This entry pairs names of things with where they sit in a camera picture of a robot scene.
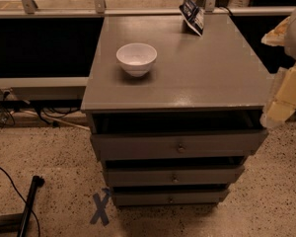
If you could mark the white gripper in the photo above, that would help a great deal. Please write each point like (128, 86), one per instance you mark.
(277, 113)

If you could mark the grey top drawer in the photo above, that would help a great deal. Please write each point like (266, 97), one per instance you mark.
(136, 136)

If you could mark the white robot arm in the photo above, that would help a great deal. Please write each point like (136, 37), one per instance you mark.
(290, 50)

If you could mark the grey drawer cabinet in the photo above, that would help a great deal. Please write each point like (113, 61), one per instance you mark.
(215, 72)

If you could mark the grey middle drawer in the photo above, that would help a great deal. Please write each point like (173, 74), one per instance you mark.
(170, 172)

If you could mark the blue white snack bag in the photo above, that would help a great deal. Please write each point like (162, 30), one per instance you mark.
(193, 16)

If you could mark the white ceramic bowl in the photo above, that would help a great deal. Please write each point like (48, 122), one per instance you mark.
(136, 59)

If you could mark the blue tape cross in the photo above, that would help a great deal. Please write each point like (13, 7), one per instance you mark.
(101, 204)

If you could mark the black stand leg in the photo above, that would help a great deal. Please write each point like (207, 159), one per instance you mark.
(19, 222)

